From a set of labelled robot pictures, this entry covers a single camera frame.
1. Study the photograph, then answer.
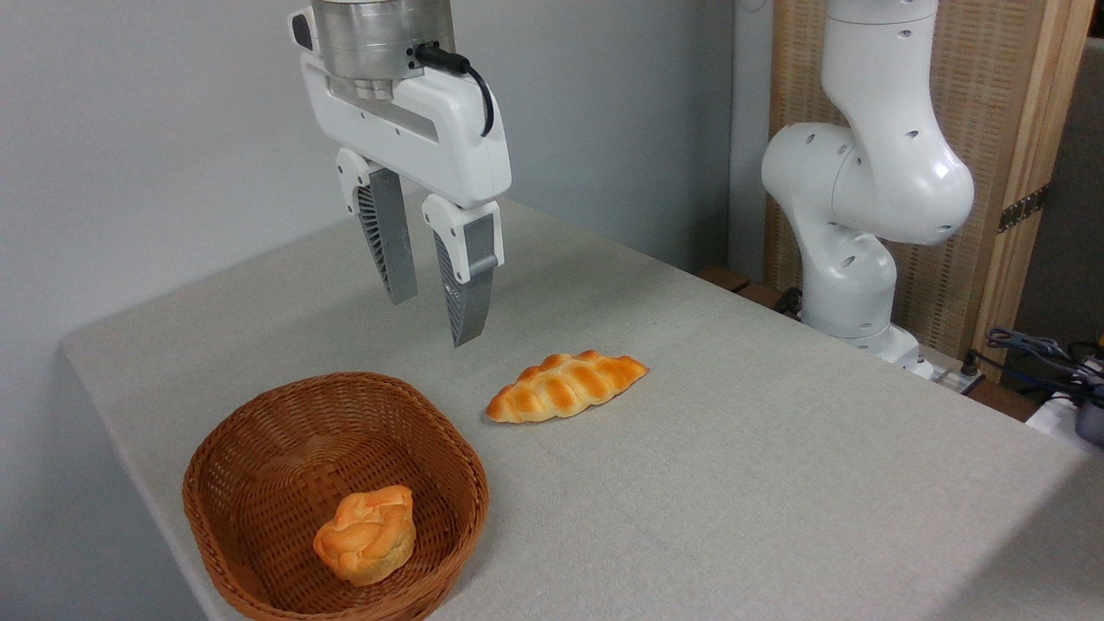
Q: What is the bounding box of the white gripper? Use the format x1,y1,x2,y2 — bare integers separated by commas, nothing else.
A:
289,7,512,348

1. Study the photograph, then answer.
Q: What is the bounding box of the round orange bread roll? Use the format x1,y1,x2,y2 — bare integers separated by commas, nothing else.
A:
312,485,417,588

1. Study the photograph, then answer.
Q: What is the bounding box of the long braided bread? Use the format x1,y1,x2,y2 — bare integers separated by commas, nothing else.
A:
486,350,649,424

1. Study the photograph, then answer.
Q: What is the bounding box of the brown wicker basket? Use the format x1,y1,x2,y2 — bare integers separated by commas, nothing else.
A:
182,372,490,621

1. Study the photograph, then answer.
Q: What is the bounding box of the metal screen hinge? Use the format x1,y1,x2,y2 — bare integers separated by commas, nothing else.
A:
998,184,1051,235

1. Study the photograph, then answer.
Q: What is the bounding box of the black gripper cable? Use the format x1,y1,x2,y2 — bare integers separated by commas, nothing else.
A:
414,43,497,139

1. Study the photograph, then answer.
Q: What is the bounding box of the dark cable bundle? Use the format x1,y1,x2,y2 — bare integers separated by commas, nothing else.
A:
986,326,1104,399

